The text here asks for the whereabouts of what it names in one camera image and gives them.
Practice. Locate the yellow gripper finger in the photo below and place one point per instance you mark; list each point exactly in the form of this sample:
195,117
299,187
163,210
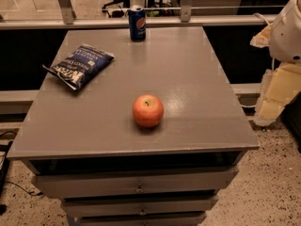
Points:
278,89
262,39

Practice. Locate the red apple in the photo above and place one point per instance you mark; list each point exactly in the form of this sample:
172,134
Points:
148,110

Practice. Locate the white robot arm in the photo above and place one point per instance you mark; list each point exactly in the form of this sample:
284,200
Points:
285,36

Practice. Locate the blue chip bag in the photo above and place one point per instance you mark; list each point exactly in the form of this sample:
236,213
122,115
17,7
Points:
77,69

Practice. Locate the blue pepsi can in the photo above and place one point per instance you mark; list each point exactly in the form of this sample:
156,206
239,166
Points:
137,23

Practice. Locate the grey drawer cabinet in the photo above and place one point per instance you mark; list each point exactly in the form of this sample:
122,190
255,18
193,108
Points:
86,150

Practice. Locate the metal window rail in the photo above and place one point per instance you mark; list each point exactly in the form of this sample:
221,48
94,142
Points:
216,20

